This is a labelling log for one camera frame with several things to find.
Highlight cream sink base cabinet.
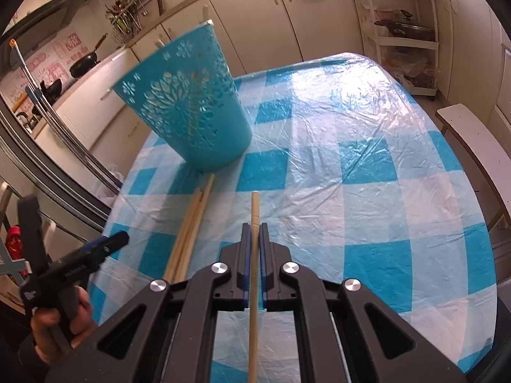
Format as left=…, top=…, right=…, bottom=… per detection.
left=128, top=0, right=360, bottom=76

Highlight pink wall stickers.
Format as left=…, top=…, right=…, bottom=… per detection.
left=0, top=32, right=84, bottom=112

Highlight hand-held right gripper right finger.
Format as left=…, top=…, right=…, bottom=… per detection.
left=259, top=222, right=468, bottom=383

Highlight white tiered storage rack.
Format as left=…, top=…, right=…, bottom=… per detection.
left=347, top=0, right=440, bottom=100

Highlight person's left hand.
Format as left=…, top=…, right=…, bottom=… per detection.
left=31, top=287, right=98, bottom=352

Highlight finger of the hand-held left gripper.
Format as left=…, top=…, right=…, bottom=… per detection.
left=82, top=230, right=131, bottom=254

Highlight red container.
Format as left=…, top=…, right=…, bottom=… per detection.
left=6, top=225, right=22, bottom=264

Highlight group of wooden chopsticks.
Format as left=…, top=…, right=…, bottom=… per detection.
left=163, top=173, right=216, bottom=284

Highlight cream drawer base cabinet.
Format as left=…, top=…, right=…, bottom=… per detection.
left=435, top=0, right=511, bottom=136

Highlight long bamboo chopstick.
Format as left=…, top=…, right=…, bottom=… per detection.
left=248, top=191, right=260, bottom=383

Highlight blue white checked tablecloth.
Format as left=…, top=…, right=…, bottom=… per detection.
left=86, top=51, right=498, bottom=383

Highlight clear plastic food bags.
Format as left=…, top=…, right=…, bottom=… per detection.
left=385, top=46, right=434, bottom=88

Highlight small black pan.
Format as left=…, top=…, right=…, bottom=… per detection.
left=40, top=79, right=65, bottom=102

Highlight dark lidded cooking pot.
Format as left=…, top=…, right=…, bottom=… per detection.
left=375, top=10, right=436, bottom=41

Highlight white plastic bag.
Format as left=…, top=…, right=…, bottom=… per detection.
left=100, top=163, right=128, bottom=204

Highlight metal utensil rack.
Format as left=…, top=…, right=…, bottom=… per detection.
left=106, top=0, right=148, bottom=42

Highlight black wok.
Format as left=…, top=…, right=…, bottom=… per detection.
left=70, top=34, right=108, bottom=78

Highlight metal sliding door frame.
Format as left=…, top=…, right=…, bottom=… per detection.
left=0, top=100, right=124, bottom=232

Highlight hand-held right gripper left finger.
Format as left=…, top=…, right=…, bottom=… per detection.
left=44, top=223, right=252, bottom=383

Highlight black range hood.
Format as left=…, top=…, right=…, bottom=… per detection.
left=0, top=0, right=92, bottom=44

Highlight teal perforated plastic basket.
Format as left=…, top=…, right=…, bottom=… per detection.
left=111, top=22, right=253, bottom=171

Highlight cream stove base cabinet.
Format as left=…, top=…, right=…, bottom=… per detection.
left=30, top=24, right=168, bottom=164

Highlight person's left forearm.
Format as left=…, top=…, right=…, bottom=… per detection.
left=12, top=335, right=65, bottom=383

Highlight white wooden stool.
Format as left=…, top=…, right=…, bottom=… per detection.
left=435, top=104, right=511, bottom=240

